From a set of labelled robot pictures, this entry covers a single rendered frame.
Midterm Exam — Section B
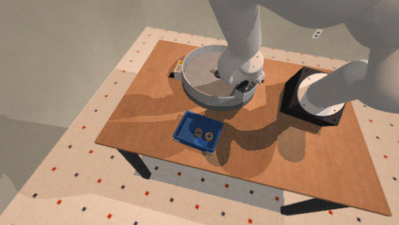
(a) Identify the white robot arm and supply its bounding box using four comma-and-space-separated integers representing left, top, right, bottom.
208, 0, 399, 116

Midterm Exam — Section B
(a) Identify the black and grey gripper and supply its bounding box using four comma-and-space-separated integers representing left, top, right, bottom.
252, 73, 265, 84

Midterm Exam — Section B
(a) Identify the blue crate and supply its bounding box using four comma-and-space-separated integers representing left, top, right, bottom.
173, 110, 224, 155

